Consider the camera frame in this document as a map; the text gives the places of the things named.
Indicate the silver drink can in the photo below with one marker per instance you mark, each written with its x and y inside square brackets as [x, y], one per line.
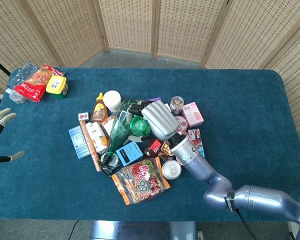
[171, 170]

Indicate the blue red snack packet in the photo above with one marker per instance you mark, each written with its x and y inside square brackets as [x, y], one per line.
[198, 140]

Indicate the light blue tissue packet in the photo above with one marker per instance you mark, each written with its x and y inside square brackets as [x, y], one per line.
[77, 143]

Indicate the purple box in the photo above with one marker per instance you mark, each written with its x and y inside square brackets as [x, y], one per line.
[155, 99]

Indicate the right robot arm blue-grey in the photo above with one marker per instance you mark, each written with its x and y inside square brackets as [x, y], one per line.
[202, 168]

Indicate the clear crumpled plastic bottle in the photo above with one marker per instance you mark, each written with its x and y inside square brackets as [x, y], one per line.
[18, 75]

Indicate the small red box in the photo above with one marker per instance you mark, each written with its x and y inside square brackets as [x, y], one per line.
[156, 145]

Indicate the black plastic wrapper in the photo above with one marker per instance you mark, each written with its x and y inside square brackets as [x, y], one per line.
[107, 170]

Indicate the pink box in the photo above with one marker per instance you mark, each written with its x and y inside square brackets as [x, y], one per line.
[193, 114]

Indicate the robot base blue-grey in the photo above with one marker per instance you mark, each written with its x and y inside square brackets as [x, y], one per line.
[142, 231]

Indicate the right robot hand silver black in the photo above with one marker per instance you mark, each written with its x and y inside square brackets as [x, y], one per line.
[160, 120]

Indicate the white floor socket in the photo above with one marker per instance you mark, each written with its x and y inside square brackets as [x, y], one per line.
[200, 235]

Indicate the blue carpet table cover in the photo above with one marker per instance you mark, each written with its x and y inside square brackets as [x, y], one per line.
[227, 85]

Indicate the blue box with black label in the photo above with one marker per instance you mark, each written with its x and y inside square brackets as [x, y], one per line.
[129, 153]

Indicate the white mahjong tile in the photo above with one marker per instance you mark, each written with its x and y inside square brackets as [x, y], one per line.
[83, 116]

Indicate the green tub with yellow lid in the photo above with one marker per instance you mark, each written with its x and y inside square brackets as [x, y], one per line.
[55, 84]

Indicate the orange mixed snack bag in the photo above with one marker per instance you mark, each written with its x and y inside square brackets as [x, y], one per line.
[140, 181]

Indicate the large dark green clear bottle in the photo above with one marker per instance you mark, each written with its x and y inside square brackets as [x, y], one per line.
[118, 130]

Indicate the amber honey squeeze bottle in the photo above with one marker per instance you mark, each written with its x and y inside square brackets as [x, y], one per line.
[99, 110]

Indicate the long brown stick packet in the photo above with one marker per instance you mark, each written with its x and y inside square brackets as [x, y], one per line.
[90, 143]

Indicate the white green orange-print carton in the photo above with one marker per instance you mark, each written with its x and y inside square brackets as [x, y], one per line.
[98, 136]

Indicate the white box with barcode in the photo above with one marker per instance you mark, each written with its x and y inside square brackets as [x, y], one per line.
[167, 107]

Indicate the white round jar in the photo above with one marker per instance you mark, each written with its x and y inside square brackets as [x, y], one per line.
[112, 100]

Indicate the red snack bag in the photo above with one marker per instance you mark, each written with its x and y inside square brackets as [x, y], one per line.
[33, 83]

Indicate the orange white small box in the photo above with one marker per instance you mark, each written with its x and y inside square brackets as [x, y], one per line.
[108, 126]

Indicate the clear jar of nuts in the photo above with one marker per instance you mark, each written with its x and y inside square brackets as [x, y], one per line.
[177, 103]

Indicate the wicker folding screen panel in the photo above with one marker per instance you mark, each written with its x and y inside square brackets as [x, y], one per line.
[10, 32]
[252, 30]
[127, 22]
[187, 25]
[295, 82]
[65, 25]

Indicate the round silver tin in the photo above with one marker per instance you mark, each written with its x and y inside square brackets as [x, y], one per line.
[112, 161]

